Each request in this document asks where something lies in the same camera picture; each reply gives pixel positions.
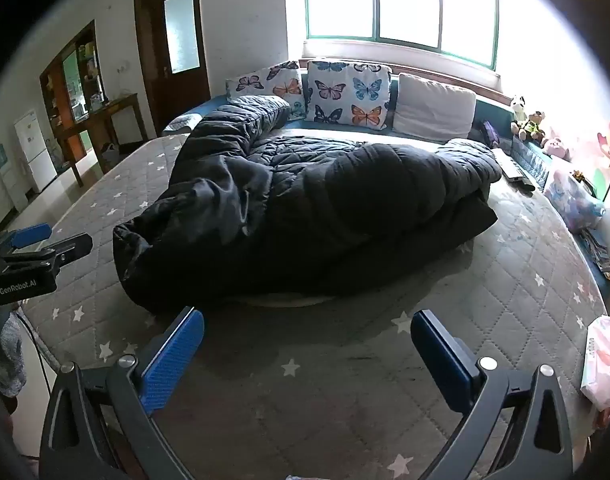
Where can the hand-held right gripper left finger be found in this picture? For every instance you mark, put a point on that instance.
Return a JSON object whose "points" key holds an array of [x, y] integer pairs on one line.
{"points": [[175, 360]]}

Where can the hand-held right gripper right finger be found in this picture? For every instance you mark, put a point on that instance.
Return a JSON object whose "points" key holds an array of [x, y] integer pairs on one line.
{"points": [[440, 360]]}

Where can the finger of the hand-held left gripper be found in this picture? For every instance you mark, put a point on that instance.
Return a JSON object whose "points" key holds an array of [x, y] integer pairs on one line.
{"points": [[32, 236], [72, 247]]}

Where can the black puffer jacket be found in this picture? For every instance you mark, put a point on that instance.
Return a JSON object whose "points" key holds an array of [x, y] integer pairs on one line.
{"points": [[310, 200]]}

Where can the white teal box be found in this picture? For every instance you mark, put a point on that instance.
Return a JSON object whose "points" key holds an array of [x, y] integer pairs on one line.
{"points": [[0, 175]]}

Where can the white refrigerator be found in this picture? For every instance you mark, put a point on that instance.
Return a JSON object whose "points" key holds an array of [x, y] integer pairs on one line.
{"points": [[32, 150]]}

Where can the grey star-print mattress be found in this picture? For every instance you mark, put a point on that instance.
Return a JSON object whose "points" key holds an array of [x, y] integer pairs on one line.
{"points": [[335, 360]]}

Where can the wooden display cabinet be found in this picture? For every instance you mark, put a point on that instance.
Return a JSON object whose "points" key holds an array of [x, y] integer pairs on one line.
{"points": [[50, 90]]}

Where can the wooden side table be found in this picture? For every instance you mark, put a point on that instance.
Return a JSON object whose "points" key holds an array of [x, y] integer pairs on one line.
{"points": [[115, 105]]}

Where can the pink white plastic packet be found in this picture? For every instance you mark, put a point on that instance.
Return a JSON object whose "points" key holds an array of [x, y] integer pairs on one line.
{"points": [[602, 360]]}

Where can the small patterned cushion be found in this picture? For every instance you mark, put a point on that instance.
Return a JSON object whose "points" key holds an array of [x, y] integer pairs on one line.
{"points": [[182, 122]]}

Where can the dark wooden door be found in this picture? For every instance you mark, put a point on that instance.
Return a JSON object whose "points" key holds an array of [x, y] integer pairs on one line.
{"points": [[155, 85]]}

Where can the clear bag of toys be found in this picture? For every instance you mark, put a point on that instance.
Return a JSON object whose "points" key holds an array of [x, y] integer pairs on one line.
{"points": [[570, 195]]}

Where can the purple folded umbrella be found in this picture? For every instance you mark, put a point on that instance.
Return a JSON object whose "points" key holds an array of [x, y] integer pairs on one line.
{"points": [[491, 134]]}

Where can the pink pig plush toy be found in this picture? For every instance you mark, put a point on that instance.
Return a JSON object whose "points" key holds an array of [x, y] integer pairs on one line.
{"points": [[556, 146]]}

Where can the brown bear plush toy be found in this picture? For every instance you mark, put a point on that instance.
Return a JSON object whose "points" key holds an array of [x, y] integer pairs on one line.
{"points": [[532, 127]]}

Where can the plain grey pillow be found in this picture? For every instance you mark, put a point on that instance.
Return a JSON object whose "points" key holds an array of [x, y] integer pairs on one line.
{"points": [[432, 107]]}

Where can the panda plush toy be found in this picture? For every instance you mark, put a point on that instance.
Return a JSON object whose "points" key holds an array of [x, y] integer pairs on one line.
{"points": [[519, 107]]}

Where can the small butterfly-print pillow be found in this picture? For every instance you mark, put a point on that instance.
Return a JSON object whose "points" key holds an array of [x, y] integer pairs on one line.
{"points": [[280, 80]]}

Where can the large butterfly-print pillow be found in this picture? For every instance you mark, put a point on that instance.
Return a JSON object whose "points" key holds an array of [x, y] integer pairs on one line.
{"points": [[345, 95]]}

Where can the green-framed window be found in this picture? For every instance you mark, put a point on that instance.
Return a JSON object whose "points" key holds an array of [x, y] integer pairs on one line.
{"points": [[335, 0]]}

